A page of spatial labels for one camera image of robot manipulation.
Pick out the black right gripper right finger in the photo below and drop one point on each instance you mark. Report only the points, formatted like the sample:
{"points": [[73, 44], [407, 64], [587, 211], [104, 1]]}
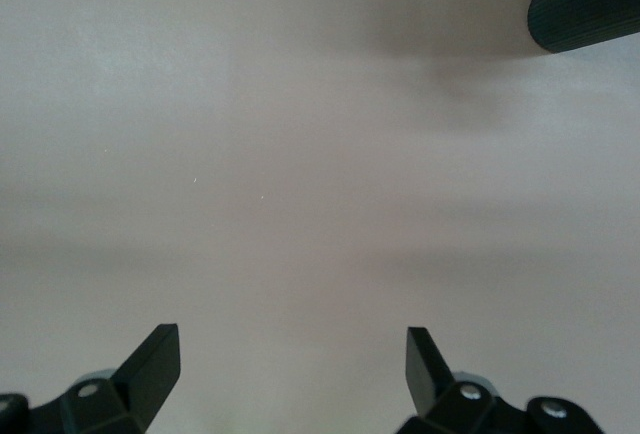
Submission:
{"points": [[430, 384]]}

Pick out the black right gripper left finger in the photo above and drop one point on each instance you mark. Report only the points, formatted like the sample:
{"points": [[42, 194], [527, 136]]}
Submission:
{"points": [[145, 384]]}

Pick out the black ribbed round rod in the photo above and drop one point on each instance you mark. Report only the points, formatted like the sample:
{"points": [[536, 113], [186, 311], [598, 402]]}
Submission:
{"points": [[585, 4]]}

